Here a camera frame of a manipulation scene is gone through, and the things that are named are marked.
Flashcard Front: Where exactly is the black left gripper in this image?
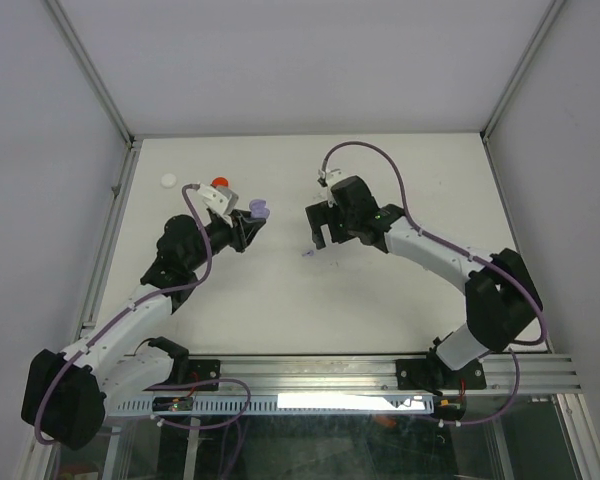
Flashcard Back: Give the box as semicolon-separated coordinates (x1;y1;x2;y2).
186;209;265;271

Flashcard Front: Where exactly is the purple round earbud charging case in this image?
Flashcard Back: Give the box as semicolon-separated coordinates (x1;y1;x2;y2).
249;199;270;220

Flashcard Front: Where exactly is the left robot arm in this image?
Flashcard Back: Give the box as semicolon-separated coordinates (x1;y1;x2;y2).
21;209;269;450

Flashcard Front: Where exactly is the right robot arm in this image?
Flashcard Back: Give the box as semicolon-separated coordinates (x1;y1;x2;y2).
306;170;542;392

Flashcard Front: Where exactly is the orange round charging case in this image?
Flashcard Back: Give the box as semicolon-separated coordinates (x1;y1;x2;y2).
212;177;229;187

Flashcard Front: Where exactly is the white round charging case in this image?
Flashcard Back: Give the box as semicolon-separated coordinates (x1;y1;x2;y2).
160;173;178;189

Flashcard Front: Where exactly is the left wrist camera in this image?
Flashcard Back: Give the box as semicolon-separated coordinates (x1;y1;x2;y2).
197;183;239;225

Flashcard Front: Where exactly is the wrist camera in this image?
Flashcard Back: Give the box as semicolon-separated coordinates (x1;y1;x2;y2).
318;168;345;207
197;183;239;225

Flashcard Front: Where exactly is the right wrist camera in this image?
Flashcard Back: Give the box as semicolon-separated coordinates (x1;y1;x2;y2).
318;168;345;207

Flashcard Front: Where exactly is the aluminium frame post left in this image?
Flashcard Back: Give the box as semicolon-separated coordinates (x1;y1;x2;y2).
42;0;134;146

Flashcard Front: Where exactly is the aluminium frame post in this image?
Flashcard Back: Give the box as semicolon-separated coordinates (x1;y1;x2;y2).
480;0;568;144
42;0;134;146

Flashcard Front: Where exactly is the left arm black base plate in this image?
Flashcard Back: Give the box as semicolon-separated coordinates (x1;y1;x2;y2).
177;357;221;384

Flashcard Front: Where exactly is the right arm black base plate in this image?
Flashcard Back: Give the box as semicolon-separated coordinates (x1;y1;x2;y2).
395;357;487;396

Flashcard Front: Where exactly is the white slotted cable duct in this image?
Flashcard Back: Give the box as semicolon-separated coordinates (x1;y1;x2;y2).
110;393;434;418

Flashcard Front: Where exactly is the aluminium mounting rail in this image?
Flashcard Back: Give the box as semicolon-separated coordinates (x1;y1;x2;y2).
49;353;579;396

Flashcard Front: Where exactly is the aluminium frame post right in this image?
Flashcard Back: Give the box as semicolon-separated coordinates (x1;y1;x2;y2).
480;0;568;144

